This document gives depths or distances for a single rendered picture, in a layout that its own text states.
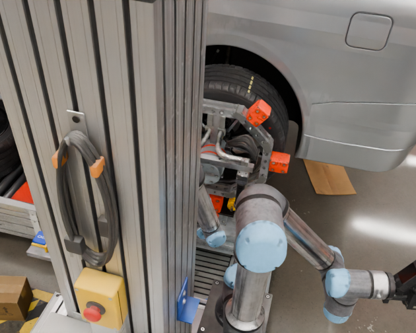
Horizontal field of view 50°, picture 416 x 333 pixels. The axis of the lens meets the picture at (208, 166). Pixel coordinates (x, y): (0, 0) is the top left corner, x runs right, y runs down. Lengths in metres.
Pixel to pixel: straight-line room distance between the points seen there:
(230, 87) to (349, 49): 0.54
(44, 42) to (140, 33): 0.14
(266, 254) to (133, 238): 0.35
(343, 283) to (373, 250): 1.83
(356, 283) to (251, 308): 0.29
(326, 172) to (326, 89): 1.44
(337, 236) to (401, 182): 0.82
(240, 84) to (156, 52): 1.52
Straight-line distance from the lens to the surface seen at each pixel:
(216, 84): 2.04
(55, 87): 0.66
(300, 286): 2.75
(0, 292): 2.60
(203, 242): 2.66
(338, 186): 3.39
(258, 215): 1.04
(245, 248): 1.02
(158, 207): 0.73
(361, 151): 2.32
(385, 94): 2.15
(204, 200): 1.52
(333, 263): 1.38
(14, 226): 2.82
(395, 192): 3.54
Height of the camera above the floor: 2.22
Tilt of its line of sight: 41 degrees down
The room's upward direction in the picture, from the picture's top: 4 degrees clockwise
